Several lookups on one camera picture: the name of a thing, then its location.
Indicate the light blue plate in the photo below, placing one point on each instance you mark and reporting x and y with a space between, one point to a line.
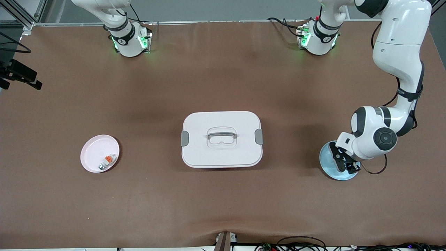
325 162

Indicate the metal clamp bracket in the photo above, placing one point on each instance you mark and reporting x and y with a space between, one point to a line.
224 242

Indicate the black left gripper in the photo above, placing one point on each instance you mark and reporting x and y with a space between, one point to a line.
352 166

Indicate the grey orange switch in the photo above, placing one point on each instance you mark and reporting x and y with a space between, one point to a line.
108 159

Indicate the white lidded storage box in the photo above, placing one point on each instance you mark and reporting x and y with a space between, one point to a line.
223 153

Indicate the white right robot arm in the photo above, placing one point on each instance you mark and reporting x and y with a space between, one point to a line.
127 42

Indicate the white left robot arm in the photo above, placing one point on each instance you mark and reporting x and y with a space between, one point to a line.
397 52

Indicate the pink plate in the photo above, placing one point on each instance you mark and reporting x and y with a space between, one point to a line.
94 153

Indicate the brown table mat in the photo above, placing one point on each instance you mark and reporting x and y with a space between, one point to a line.
223 69

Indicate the aluminium frame post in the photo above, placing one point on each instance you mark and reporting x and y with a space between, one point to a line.
28 25

